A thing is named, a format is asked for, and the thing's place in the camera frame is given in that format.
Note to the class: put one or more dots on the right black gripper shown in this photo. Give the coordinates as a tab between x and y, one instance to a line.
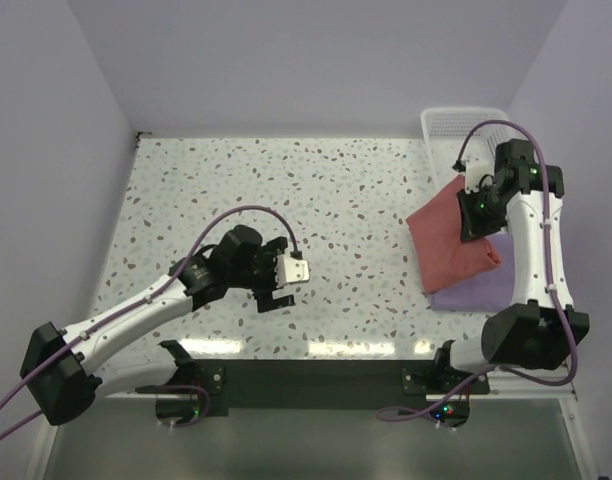
472	227

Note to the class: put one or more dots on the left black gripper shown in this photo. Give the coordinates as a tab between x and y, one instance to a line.
267	254

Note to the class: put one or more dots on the red t shirt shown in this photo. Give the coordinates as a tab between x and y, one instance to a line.
443	259

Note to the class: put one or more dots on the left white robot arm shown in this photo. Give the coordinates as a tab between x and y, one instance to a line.
66	370

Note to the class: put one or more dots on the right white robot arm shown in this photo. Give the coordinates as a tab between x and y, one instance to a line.
541	328

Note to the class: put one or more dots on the folded purple t shirt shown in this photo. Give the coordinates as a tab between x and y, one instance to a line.
488	292

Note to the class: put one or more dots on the white plastic basket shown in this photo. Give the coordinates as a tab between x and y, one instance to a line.
444	130

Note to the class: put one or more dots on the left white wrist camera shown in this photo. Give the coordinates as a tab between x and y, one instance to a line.
289	271

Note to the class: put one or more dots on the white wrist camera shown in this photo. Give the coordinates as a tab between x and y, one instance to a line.
478	173
289	271

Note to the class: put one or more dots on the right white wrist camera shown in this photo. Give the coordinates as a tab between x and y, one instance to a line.
478	173

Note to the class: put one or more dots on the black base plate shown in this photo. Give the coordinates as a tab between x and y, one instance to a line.
215	387

